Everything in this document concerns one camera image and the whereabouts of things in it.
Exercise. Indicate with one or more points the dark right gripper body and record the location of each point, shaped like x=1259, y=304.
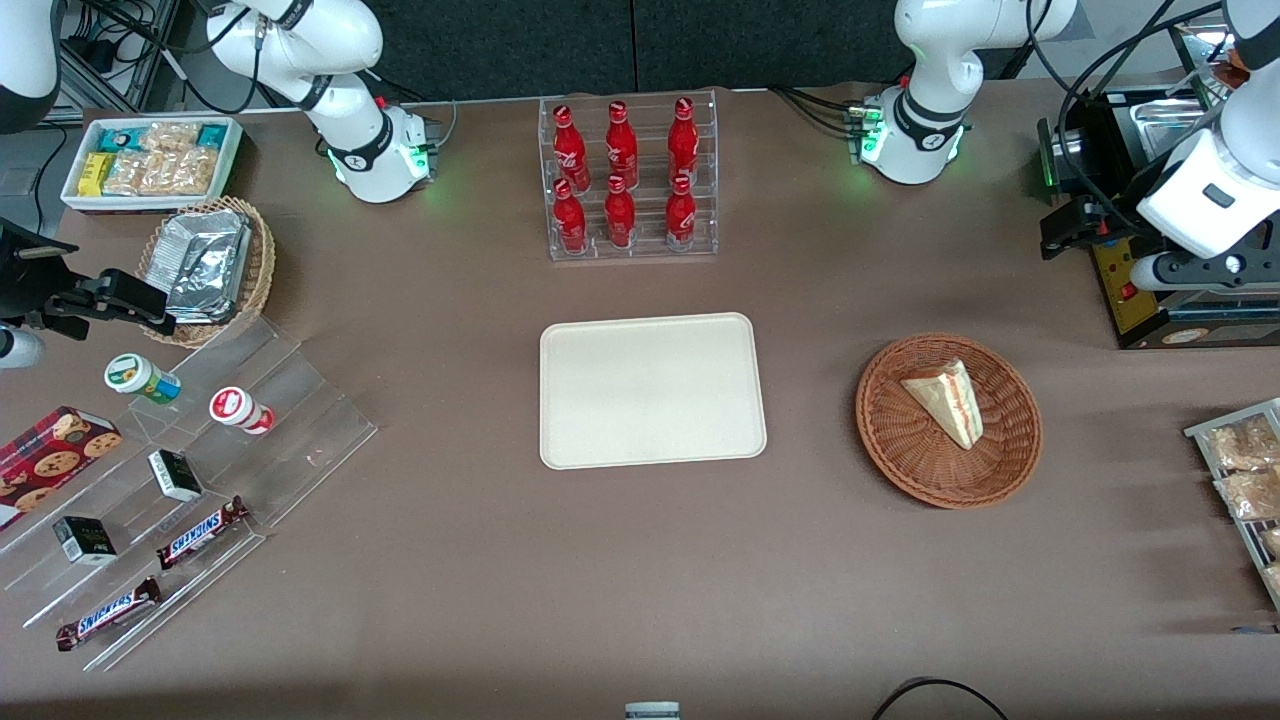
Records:
x=28, y=287

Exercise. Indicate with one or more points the triangle sandwich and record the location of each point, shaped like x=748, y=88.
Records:
x=950, y=405

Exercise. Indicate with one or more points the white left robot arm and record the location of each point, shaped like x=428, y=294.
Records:
x=930, y=60

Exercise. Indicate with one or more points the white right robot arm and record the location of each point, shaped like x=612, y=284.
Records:
x=340, y=110

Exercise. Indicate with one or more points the light wicker basket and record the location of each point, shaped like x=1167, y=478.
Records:
x=258, y=270

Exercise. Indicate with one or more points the grey metal snack tray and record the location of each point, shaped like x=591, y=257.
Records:
x=1200, y=432

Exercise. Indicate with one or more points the round brown wicker basket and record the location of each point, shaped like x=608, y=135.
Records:
x=920, y=460

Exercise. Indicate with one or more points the cream plastic tray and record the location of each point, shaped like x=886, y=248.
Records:
x=600, y=400

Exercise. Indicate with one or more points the green lid yogurt cup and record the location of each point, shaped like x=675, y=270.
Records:
x=135, y=375

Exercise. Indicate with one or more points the silver foil package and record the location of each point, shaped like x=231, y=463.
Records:
x=205, y=285
x=205, y=232

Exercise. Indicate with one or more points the steel warmer pan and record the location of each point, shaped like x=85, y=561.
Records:
x=1165, y=125

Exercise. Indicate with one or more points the white rectangular snack bin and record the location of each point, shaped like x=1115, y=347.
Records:
x=150, y=203

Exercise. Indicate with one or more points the clear cracker bag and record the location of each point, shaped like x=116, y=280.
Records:
x=188, y=172
x=170, y=137
x=130, y=175

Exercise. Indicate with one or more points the yellow snack packet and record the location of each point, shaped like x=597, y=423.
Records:
x=96, y=175

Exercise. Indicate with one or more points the black food warmer machine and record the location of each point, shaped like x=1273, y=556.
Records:
x=1200, y=320

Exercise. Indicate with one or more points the teal snack packet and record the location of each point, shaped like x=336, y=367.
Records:
x=211, y=136
x=122, y=138

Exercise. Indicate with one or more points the red plaid cookie box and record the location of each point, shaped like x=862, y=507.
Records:
x=50, y=460

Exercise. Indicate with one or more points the red lid yogurt cup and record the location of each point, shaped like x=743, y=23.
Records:
x=235, y=408

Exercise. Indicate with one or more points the small black box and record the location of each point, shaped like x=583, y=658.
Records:
x=175, y=475
x=85, y=540

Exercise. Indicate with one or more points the clear acrylic step display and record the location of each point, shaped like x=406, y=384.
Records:
x=300, y=430

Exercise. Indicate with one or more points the snickers chocolate bar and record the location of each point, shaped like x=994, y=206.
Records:
x=108, y=614
x=200, y=533

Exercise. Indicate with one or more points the clear bag of nuts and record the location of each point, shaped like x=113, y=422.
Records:
x=1245, y=445
x=1273, y=580
x=1271, y=542
x=1250, y=495

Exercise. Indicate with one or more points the red cola bottle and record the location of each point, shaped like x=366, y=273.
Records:
x=570, y=222
x=681, y=218
x=571, y=150
x=683, y=145
x=620, y=220
x=621, y=148

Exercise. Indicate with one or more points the clear acrylic bottle rack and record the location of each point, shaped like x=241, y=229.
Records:
x=650, y=250

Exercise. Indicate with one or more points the grey white small object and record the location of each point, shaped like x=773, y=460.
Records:
x=652, y=711

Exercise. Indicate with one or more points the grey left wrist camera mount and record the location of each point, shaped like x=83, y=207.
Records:
x=1200, y=272

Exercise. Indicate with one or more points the aluminium frame rack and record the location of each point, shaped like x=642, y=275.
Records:
x=120, y=60

